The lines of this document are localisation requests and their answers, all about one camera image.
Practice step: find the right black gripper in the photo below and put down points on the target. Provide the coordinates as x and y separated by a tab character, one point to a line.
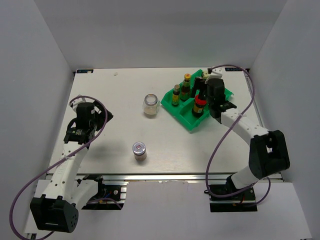
199	84

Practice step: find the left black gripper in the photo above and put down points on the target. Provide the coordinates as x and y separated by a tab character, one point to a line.
102	115

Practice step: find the green label sauce bottle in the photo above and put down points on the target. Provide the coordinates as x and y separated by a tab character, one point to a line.
185	87

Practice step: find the red lid sauce jar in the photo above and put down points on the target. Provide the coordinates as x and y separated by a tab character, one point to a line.
198	106

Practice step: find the small yellow label bottle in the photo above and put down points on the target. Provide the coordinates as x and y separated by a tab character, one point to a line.
176	95

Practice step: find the clear glass jar white powder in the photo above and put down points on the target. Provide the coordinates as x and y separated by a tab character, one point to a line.
151	105

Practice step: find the silver lid spice jar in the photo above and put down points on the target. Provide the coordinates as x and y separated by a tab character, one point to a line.
139	151

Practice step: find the yellow cap spice shaker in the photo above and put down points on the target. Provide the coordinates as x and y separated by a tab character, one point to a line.
205	74

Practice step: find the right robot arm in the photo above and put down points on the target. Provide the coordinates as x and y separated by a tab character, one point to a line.
268	153

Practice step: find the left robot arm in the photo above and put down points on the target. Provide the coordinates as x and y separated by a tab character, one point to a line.
57	209

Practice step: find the blue label sticker right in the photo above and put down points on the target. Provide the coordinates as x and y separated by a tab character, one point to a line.
233	69

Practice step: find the blue label sticker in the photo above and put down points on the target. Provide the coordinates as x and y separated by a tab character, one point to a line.
233	69
84	71

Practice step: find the green four-compartment plastic tray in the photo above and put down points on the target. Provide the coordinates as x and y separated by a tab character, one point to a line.
183	112

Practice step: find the blue label sticker left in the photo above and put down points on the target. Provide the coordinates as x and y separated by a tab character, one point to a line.
84	71

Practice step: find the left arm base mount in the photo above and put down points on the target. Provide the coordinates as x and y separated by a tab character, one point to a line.
108	196

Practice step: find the aluminium table front rail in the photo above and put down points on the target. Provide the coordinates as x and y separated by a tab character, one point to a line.
172	177

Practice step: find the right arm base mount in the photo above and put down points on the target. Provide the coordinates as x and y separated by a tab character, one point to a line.
242	202

